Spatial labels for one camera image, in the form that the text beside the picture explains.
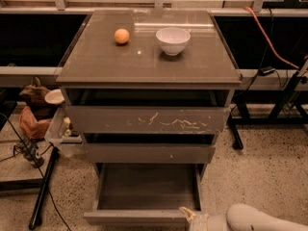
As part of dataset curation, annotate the white ceramic bowl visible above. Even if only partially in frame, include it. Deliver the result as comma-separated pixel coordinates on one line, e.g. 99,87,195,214
156,27,191,56

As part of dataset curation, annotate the black metal stand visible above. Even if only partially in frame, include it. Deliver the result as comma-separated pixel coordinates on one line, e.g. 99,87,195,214
227,60,308,150

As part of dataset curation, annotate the black table leg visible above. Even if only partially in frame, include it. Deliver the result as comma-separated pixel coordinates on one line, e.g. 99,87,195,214
28,147,60,231

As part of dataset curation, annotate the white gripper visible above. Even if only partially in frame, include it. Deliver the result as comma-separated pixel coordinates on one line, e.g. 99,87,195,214
179,207,229,231

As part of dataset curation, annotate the grey middle drawer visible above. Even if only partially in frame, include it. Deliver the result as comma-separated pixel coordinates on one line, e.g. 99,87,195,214
84,134,216,164

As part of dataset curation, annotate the black power adapter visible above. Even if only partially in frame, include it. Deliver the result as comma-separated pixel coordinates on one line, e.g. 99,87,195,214
258,66,275,76

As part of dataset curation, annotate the scratched grey top drawer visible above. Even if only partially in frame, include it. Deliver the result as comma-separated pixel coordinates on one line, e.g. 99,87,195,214
66,106,230,134

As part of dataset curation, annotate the orange cable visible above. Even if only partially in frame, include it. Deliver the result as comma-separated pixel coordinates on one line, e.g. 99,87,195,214
243,5,300,70

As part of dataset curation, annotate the grey drawer cabinet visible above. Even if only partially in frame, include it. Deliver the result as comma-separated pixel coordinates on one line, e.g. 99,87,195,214
56,9,243,178

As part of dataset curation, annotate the orange cloth bag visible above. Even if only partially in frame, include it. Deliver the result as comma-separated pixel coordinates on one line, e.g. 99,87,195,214
19,106,51,140

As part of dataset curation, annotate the black floor cable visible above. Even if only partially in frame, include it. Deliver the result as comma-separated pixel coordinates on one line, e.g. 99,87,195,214
0,112,72,231

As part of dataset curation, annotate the orange fruit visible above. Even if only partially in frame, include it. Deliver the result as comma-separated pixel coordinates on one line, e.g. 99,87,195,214
115,29,130,44

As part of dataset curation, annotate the clear plastic bin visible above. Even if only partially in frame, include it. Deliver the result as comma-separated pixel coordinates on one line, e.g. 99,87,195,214
44,107,84,157

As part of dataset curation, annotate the grey bottom drawer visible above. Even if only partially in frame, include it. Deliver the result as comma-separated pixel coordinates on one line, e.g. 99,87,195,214
84,164,205,226

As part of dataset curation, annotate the grey floor tool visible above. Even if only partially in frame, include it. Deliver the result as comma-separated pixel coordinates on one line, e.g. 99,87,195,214
14,140,44,168

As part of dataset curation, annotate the brown plush toy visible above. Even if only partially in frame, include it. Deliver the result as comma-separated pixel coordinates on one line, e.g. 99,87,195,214
19,76,52,114

